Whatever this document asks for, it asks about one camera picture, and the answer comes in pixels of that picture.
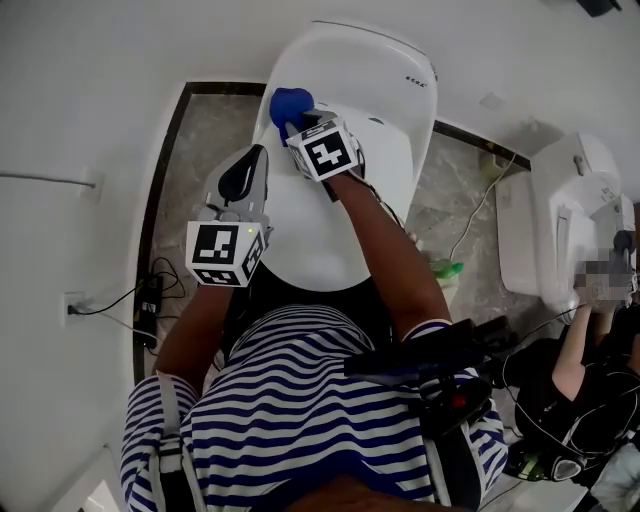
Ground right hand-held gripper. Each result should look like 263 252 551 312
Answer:
284 109 367 182

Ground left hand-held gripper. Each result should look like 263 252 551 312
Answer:
185 144 275 289

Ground blue cloth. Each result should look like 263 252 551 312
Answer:
268 87 316 129

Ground person's left forearm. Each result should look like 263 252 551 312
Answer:
154 284 236 396

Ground person's right forearm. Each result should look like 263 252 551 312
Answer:
324 172 454 341

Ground white toilet body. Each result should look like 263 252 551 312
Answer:
252 20 440 221

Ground white toilet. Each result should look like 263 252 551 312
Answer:
494 132 639 311

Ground black power adapter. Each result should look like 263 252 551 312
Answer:
137 274 165 315

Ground person's black trousers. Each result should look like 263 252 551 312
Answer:
222 269 396 351

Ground green capped spray bottle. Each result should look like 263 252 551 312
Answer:
424 239 466 306

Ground blue white striped shirt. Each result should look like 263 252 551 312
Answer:
119 304 509 512

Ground black monitor screen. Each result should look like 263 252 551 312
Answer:
342 319 501 386

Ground person's face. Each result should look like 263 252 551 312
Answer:
294 477 451 512

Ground white wall socket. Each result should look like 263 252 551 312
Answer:
82 169 104 199
63 292 87 326

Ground black power cable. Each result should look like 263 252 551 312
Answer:
67 257 186 316

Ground white cable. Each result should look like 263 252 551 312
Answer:
449 149 519 264

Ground thin grey wall cable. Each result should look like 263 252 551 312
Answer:
0 171 96 189

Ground grey harness strap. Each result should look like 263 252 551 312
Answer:
424 434 481 512
154 374 206 512

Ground black mount with red button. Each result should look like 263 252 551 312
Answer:
419 374 494 436

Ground black wall-mounted holder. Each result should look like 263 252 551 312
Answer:
574 0 624 14

